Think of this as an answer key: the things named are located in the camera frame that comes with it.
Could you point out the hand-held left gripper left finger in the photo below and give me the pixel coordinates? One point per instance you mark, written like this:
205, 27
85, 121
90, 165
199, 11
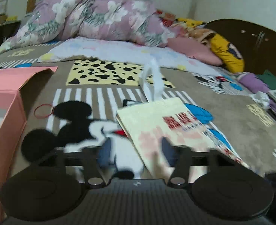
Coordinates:
105, 153

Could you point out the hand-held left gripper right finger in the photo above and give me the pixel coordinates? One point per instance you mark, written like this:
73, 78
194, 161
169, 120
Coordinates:
167, 153

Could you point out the cream printed shopping bag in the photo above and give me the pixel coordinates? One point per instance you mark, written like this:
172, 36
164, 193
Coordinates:
166, 126

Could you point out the red rubber band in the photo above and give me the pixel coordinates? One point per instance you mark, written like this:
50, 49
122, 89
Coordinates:
34, 111

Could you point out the cartoon printed blanket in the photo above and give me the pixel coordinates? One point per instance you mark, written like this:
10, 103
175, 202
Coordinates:
234, 121

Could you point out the crumpled white tissue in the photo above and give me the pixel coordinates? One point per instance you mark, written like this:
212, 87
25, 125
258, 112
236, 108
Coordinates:
259, 98

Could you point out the pink pillow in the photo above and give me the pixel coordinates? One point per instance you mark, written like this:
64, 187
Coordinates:
194, 49

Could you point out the pink cardboard box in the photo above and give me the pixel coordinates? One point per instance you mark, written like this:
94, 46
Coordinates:
4, 112

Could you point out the purple cloth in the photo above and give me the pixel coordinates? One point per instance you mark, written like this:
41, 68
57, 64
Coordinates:
252, 83

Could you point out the yellow plush cushion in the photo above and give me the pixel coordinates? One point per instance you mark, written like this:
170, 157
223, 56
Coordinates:
222, 49

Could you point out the peach fleece blanket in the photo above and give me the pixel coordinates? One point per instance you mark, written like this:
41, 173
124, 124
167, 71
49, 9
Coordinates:
198, 34

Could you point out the dark green cloth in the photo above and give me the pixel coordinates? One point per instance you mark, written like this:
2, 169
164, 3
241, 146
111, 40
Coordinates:
269, 79

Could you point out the yellow plush toy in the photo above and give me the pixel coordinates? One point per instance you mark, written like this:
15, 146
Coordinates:
191, 22

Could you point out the colourful printed cushion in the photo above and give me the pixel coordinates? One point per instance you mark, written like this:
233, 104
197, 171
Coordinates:
166, 18

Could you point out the purple floral quilt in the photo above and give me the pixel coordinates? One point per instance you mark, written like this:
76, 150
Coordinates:
93, 11

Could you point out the dark wooden headboard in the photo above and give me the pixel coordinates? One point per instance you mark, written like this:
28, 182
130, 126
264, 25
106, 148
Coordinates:
264, 49

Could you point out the dark desk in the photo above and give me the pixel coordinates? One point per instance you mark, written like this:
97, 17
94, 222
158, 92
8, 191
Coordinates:
2, 35

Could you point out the small cardboard box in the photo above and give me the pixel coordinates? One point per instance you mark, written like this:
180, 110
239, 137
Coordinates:
1, 20

